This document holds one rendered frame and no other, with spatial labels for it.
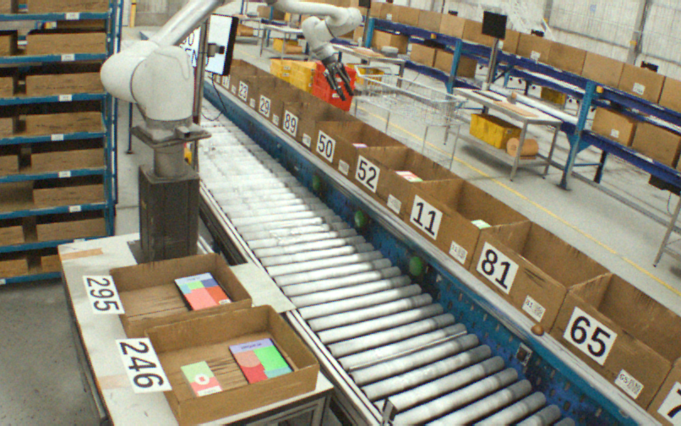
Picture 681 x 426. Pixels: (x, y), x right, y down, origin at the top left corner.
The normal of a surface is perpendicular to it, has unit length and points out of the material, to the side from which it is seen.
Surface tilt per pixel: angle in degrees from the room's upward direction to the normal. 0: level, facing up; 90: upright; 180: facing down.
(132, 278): 89
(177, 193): 90
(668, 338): 89
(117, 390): 0
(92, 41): 90
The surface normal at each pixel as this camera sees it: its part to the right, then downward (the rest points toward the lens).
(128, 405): 0.15, -0.90
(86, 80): 0.50, 0.43
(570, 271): -0.85, 0.08
